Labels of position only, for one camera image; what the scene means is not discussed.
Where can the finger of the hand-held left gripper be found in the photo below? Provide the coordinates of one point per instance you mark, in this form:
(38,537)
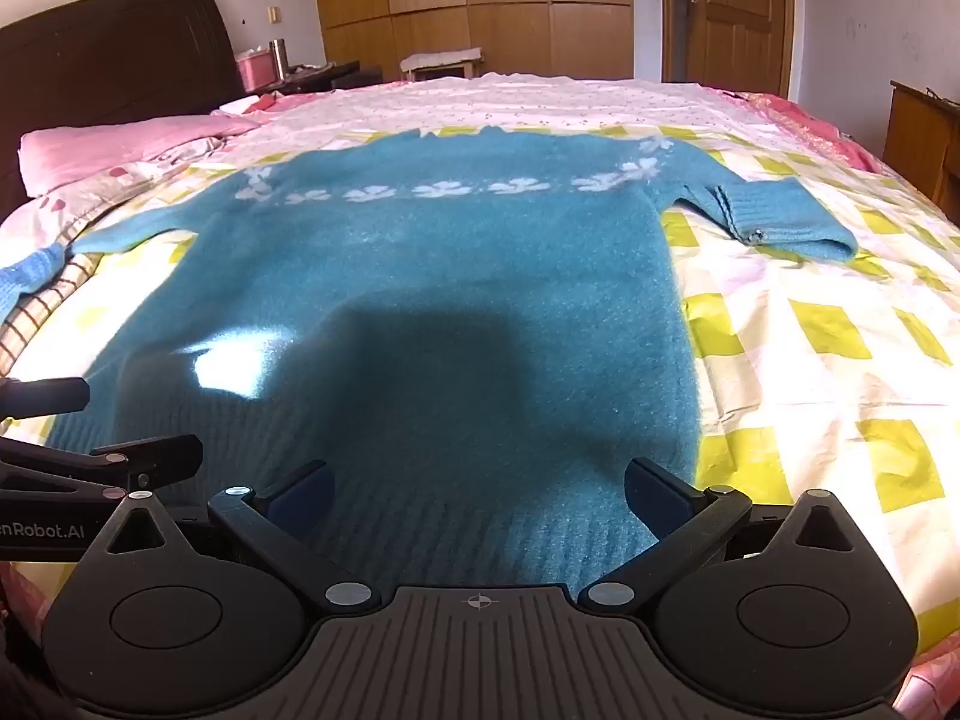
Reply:
(45,397)
(150,457)

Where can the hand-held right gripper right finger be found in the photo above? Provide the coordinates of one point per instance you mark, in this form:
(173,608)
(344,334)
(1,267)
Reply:
(660,499)

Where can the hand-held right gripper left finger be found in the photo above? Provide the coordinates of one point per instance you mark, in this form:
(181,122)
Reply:
(300,502)

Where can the teal flower-patterned sweater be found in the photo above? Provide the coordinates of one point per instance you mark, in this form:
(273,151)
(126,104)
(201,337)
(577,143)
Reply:
(450,277)

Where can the brown plaid sheet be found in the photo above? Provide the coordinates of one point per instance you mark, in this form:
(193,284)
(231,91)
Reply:
(37,319)

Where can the light blue cloth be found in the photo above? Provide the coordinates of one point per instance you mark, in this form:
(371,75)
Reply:
(26,277)

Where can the pink heart-print quilt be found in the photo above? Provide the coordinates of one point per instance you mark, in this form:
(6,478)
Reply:
(90,195)

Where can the yellow checked bed sheet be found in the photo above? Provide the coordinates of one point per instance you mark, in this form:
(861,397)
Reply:
(825,330)

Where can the pink pillow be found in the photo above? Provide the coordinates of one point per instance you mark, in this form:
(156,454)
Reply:
(112,146)

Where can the dark wooden headboard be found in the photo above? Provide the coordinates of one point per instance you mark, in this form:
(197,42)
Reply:
(112,52)

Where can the pink box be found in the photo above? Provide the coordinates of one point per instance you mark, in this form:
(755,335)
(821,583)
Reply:
(253,71)

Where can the pink patterned bedspread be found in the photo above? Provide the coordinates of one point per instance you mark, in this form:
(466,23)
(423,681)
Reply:
(810,127)

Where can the steel bottle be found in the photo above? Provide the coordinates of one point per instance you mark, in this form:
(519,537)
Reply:
(279,60)

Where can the white cherry-print bed sheet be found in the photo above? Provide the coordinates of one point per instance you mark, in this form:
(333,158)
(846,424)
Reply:
(525,105)

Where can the dark nightstand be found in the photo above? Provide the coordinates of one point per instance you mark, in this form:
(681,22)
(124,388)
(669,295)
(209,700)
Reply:
(330,75)

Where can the wooden cabinet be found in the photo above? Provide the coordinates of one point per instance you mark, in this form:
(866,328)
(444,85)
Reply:
(915,142)

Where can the small wooden stool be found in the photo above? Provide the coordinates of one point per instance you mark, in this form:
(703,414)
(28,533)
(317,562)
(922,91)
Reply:
(441,60)

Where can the wooden door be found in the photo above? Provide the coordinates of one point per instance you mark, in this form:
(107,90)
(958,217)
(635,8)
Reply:
(735,15)

